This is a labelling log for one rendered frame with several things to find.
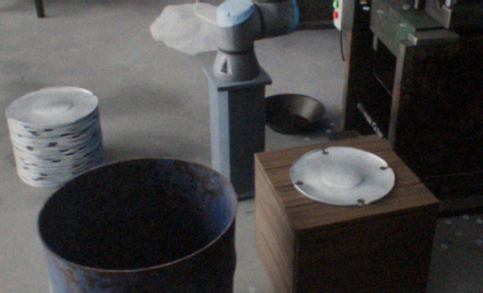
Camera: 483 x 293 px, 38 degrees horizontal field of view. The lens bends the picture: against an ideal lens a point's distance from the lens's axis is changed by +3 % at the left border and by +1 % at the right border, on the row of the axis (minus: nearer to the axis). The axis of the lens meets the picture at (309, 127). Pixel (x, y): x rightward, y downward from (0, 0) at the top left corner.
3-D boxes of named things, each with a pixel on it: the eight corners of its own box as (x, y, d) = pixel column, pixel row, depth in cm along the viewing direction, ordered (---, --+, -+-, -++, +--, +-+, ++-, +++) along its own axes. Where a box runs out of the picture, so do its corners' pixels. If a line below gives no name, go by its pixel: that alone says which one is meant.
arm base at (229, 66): (220, 84, 214) (219, 55, 209) (208, 65, 226) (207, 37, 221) (265, 78, 219) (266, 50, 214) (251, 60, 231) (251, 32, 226)
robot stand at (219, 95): (220, 205, 234) (216, 87, 212) (207, 176, 249) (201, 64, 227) (271, 194, 240) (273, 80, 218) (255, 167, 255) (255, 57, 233)
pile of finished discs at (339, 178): (311, 215, 172) (311, 212, 172) (276, 158, 196) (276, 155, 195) (413, 196, 182) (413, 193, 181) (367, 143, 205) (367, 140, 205)
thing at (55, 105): (26, 135, 223) (25, 133, 222) (-7, 102, 242) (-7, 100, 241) (112, 111, 239) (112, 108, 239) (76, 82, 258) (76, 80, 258)
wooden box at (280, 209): (293, 336, 184) (298, 230, 167) (254, 247, 215) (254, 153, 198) (425, 302, 197) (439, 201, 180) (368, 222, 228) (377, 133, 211)
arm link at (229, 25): (210, 40, 219) (209, -1, 213) (248, 33, 226) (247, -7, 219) (226, 54, 211) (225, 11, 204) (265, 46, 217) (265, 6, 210)
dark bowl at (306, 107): (261, 145, 270) (261, 130, 266) (247, 110, 295) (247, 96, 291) (333, 137, 277) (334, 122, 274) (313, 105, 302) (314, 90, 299)
